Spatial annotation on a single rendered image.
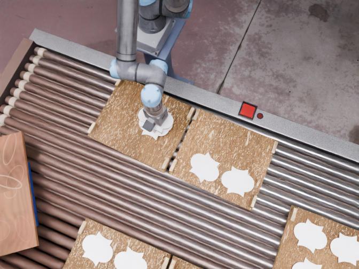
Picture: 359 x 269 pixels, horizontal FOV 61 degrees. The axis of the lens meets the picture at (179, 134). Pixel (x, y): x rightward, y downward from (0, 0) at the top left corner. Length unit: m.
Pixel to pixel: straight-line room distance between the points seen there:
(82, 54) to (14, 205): 0.81
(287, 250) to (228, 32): 1.93
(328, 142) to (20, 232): 1.42
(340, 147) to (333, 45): 1.52
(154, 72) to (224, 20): 1.77
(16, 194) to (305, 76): 2.26
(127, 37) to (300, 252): 1.13
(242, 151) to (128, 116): 0.57
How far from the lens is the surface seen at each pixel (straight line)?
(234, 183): 1.42
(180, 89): 1.56
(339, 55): 2.99
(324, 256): 1.53
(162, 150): 1.44
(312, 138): 1.59
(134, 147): 1.46
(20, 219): 1.47
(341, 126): 2.74
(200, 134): 1.46
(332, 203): 1.57
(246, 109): 1.53
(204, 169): 1.42
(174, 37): 1.75
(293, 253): 1.48
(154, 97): 1.14
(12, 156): 1.53
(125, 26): 1.18
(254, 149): 1.47
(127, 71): 1.22
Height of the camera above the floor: 2.34
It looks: 75 degrees down
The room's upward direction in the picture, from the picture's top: 4 degrees counter-clockwise
